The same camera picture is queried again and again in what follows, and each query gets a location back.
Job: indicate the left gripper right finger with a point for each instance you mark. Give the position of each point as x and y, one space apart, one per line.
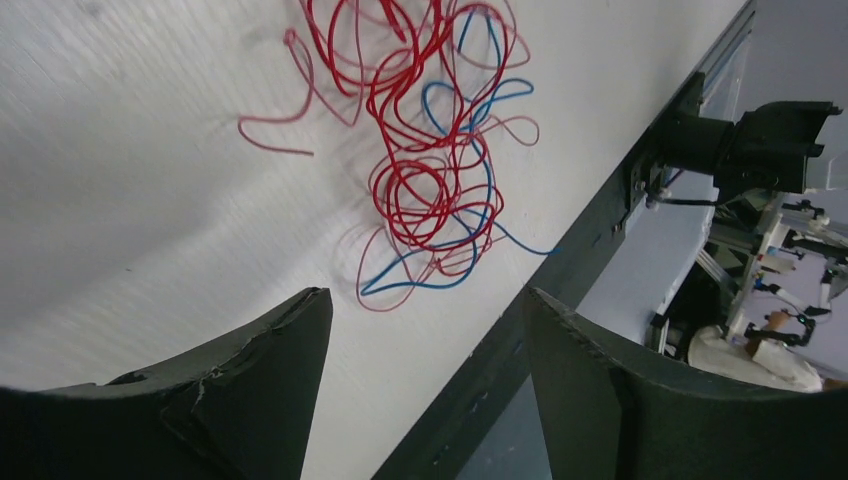
613 409

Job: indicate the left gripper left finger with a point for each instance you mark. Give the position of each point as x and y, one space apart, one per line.
239 406

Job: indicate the aluminium frame rail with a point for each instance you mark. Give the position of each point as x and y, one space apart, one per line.
724 66

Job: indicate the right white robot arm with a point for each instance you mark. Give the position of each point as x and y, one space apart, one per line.
770 148

